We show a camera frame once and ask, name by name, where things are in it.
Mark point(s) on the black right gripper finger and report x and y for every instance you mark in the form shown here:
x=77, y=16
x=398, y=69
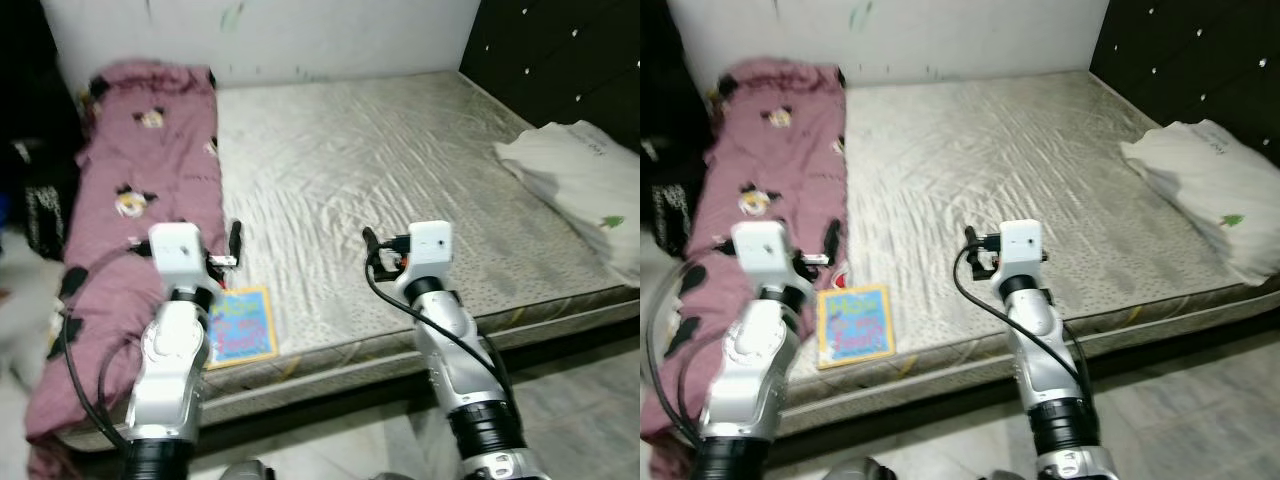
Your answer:
x=372, y=242
x=973, y=240

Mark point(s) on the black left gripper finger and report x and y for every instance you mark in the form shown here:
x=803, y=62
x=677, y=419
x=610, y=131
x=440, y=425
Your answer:
x=831, y=243
x=235, y=242

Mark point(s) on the yellow blue children's book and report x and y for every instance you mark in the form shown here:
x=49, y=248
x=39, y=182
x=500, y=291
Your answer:
x=856, y=325
x=242, y=325

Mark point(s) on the grey quilted mattress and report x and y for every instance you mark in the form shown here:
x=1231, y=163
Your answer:
x=1000, y=170
x=380, y=170

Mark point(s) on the mauve cartoon print blanket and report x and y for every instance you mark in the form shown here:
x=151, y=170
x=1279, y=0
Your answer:
x=760, y=150
x=130, y=150

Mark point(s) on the dark bed base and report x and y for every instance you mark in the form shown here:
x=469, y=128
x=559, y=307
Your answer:
x=330, y=385
x=950, y=385

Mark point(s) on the black printed bag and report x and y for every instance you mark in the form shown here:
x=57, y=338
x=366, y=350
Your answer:
x=50, y=200
x=680, y=200

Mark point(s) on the white pillow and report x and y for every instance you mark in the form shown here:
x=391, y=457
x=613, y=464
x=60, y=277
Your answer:
x=1210, y=185
x=580, y=190

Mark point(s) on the grey left robot leg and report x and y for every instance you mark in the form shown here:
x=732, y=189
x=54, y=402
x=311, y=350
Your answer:
x=248, y=470
x=872, y=470

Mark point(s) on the black tufted headboard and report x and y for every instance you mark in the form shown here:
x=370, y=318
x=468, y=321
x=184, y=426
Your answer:
x=1190, y=60
x=560, y=60

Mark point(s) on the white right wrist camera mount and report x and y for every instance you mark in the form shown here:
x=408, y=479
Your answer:
x=430, y=250
x=1022, y=248

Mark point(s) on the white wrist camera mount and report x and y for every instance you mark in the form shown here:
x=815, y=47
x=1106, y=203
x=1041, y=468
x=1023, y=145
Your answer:
x=1022, y=248
x=430, y=250
x=175, y=255
x=762, y=255

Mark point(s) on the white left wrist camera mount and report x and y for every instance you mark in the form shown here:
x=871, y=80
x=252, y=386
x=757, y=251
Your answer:
x=175, y=255
x=762, y=255

